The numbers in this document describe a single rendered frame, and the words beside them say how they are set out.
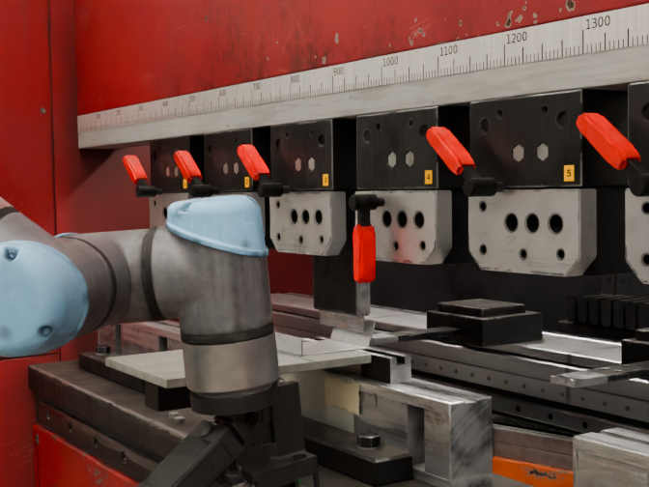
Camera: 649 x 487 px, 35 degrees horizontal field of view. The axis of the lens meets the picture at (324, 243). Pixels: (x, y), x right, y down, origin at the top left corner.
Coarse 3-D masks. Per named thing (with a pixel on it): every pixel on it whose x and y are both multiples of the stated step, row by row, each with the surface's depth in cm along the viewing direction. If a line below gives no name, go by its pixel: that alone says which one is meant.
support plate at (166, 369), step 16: (160, 352) 128; (176, 352) 128; (352, 352) 126; (128, 368) 119; (144, 368) 117; (160, 368) 117; (176, 368) 116; (288, 368) 118; (304, 368) 119; (320, 368) 120; (160, 384) 111; (176, 384) 110
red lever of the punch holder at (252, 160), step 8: (240, 152) 136; (248, 152) 135; (256, 152) 136; (248, 160) 134; (256, 160) 134; (248, 168) 134; (256, 168) 133; (264, 168) 134; (256, 176) 133; (264, 176) 133; (264, 184) 131; (272, 184) 132; (280, 184) 132; (264, 192) 131; (272, 192) 131; (280, 192) 132; (288, 192) 133
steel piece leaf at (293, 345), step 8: (280, 336) 127; (288, 336) 125; (280, 344) 127; (288, 344) 125; (296, 344) 124; (304, 344) 131; (312, 344) 131; (320, 344) 131; (328, 344) 131; (336, 344) 131; (344, 344) 131; (352, 344) 131; (288, 352) 126; (296, 352) 124; (304, 352) 125; (312, 352) 125; (320, 352) 125; (328, 352) 125; (336, 352) 126
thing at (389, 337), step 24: (432, 312) 146; (456, 312) 143; (480, 312) 139; (504, 312) 141; (528, 312) 143; (384, 336) 135; (408, 336) 136; (432, 336) 138; (456, 336) 142; (480, 336) 138; (504, 336) 139; (528, 336) 142
